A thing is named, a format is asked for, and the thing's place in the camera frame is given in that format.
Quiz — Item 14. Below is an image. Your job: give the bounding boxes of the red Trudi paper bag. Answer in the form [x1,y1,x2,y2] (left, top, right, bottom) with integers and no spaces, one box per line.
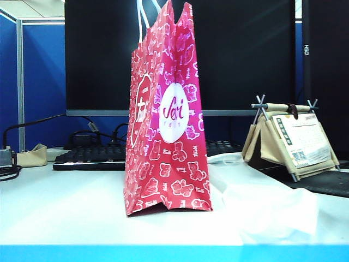
[123,0,214,217]

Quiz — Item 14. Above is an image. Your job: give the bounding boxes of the white plastic bag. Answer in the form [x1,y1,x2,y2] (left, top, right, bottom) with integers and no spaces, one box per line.
[206,152,349,244]

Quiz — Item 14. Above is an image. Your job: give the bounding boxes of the black mechanical keyboard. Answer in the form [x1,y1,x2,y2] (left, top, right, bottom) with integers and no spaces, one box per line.
[52,139,244,171]

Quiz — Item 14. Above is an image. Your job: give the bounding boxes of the black power adapter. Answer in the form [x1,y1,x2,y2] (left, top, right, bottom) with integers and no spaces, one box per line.
[70,132,94,148]

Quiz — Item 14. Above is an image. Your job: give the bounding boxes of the beige tent-shaped calendar stand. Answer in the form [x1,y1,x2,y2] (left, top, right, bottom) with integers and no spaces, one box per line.
[242,94,341,183]

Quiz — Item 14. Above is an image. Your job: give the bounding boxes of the black AOC monitor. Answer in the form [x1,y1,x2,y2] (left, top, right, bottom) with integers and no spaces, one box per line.
[64,0,297,143]

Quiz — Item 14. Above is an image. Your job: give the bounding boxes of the white power strip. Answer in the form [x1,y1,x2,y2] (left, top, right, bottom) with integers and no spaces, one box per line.
[45,146,72,162]

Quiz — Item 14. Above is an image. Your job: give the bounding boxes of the white calendar card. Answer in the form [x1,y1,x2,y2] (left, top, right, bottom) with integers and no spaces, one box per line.
[272,112,332,169]

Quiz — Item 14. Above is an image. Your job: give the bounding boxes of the beige fabric pouch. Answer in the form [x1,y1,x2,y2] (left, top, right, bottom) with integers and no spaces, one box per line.
[15,142,49,168]

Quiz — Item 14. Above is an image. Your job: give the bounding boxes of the black mouse pad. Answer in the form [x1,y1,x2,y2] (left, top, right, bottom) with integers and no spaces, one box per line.
[258,160,349,198]

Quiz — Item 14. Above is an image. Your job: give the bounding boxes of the black HSD monitor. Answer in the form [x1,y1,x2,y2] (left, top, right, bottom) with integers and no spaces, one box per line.
[302,0,349,162]

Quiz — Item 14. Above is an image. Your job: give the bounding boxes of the grey metal box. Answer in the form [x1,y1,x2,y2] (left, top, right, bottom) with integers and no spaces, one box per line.
[0,145,17,168]

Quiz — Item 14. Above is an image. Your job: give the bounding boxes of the black looped monitor cable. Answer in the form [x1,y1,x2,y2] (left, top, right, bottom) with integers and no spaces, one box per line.
[108,121,129,147]

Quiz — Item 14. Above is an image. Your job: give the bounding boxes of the thick black cable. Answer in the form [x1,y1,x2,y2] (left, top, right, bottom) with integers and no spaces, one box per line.
[2,112,67,150]

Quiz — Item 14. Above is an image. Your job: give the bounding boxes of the black coiled cable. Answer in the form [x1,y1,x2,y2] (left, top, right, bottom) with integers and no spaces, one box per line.
[0,164,23,181]

